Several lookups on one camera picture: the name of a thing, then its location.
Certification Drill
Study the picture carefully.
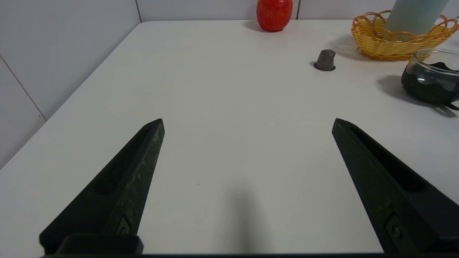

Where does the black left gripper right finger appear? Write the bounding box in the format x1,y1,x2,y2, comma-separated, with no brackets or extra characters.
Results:
332,118,459,254

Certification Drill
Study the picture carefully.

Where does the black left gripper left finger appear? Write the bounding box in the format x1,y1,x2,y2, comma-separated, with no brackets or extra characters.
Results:
39,118,165,255

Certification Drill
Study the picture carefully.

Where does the grey-green plastic cup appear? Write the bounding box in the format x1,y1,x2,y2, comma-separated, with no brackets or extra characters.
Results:
384,0,450,36

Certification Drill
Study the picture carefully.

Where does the yellow woven basket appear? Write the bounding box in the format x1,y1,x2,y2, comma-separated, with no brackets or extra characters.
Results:
351,10,459,61

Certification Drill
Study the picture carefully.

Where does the glass cup with black holder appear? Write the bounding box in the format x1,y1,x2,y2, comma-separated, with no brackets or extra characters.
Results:
401,48,459,111

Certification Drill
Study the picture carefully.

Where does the brown coffee capsule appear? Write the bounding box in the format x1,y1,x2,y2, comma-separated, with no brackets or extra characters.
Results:
314,49,336,72

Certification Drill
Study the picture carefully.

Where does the red apple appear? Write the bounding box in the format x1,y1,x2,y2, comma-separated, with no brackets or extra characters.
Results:
256,0,293,32

